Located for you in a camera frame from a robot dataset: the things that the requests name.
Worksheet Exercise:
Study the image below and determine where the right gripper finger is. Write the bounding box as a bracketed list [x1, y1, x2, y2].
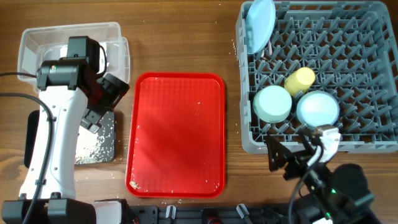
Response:
[266, 135, 294, 172]
[298, 129, 317, 152]

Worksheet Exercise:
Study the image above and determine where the light blue bowl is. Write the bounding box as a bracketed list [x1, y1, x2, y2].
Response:
[296, 91, 340, 129]

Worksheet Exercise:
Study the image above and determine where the mint green bowl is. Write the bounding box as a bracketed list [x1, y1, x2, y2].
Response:
[252, 85, 292, 123]

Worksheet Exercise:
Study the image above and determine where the yellow plastic cup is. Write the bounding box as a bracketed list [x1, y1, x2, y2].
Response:
[284, 67, 315, 96]

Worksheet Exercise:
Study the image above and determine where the white plastic spoon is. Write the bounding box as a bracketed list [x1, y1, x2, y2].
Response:
[268, 41, 273, 56]

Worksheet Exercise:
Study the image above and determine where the light blue plate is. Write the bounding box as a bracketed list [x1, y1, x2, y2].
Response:
[245, 0, 276, 54]

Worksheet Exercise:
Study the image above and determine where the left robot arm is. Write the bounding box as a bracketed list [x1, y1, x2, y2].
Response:
[1, 55, 138, 223]

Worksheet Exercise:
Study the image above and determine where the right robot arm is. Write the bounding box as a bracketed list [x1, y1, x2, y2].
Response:
[266, 124, 379, 223]

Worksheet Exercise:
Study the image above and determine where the grey dishwasher rack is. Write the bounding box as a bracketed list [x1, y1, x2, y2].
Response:
[236, 1, 397, 154]

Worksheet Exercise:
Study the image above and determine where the black tray bin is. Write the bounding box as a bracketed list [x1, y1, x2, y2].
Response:
[24, 110, 116, 168]

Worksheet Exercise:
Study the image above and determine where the small food crumb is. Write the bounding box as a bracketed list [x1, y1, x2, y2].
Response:
[129, 181, 139, 190]

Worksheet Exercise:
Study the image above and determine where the red serving tray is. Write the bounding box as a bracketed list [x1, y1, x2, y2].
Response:
[125, 72, 226, 198]

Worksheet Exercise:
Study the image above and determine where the clear plastic bin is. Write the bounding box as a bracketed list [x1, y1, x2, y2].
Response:
[17, 22, 131, 83]

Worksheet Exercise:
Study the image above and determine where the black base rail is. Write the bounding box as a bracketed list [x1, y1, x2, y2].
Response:
[130, 205, 288, 224]

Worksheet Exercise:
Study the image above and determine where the left black cable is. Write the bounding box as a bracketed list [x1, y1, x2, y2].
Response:
[0, 72, 55, 224]

